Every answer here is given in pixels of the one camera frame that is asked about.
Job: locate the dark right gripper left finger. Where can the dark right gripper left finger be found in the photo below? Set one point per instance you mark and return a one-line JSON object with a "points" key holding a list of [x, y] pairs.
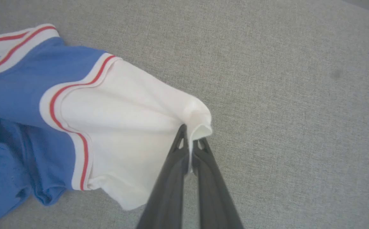
{"points": [[168, 190]]}

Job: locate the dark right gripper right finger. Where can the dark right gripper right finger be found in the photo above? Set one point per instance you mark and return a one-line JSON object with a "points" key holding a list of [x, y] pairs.
{"points": [[213, 197]]}

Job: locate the blue white red-striped garment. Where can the blue white red-striped garment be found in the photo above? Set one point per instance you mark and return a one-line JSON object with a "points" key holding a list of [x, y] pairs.
{"points": [[124, 111]]}

